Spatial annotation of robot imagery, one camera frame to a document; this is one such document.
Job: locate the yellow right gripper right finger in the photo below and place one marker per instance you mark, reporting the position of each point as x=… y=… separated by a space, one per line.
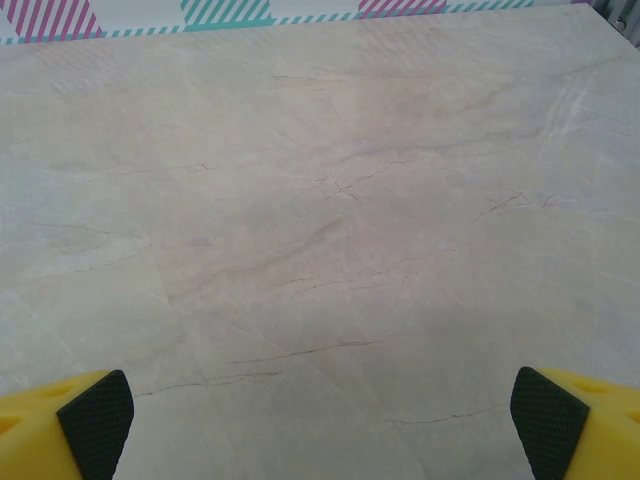
x=550 y=425

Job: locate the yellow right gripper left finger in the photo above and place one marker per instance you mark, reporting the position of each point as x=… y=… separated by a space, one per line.
x=95 y=425

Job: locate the aluminium frame post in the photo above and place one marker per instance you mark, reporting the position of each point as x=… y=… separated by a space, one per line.
x=622 y=20

